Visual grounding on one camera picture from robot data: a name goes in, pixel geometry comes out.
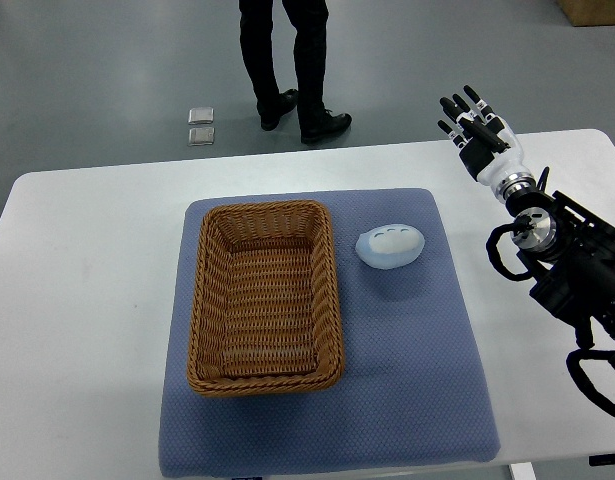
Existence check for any lower silver floor plate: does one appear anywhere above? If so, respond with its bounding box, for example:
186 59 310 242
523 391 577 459
188 127 215 146

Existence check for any upper silver floor plate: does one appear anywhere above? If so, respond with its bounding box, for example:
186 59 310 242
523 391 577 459
188 107 214 125

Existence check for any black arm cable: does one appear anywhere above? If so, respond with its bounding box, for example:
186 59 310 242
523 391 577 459
486 167 615 420

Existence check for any blue quilted mat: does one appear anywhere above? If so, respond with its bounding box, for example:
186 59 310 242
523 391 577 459
159 188 500 478

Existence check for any person in black trousers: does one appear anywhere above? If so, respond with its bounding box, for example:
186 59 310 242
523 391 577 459
238 0 353 145

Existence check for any brown wicker basket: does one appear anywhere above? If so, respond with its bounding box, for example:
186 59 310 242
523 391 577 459
186 200 345 397

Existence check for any silver floor plate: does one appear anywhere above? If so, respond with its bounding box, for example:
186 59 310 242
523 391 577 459
188 107 214 125
188 127 215 146

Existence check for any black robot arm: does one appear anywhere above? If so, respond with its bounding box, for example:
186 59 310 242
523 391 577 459
438 86 615 350

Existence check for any white table leg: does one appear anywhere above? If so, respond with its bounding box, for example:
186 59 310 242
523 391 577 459
509 462 537 480

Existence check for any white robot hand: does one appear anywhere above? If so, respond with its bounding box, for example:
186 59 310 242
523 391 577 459
437 85 530 195

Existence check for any cardboard box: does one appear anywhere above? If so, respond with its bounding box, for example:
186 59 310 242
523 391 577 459
557 0 615 27

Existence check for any light blue plush toy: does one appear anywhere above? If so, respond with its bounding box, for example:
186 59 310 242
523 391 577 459
355 224 425 270

